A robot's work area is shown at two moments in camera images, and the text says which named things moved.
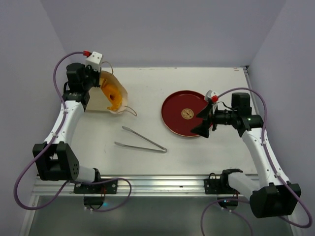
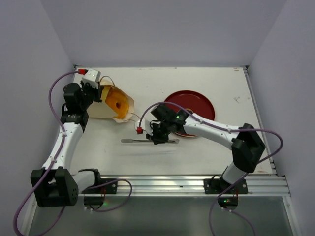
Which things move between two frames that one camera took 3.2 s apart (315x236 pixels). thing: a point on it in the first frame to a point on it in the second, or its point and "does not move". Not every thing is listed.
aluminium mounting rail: (137, 185) does not move
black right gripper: (210, 118) to (157, 132)
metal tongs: (141, 148) to (172, 141)
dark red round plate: (179, 111) does not move
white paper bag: (97, 100) to (101, 109)
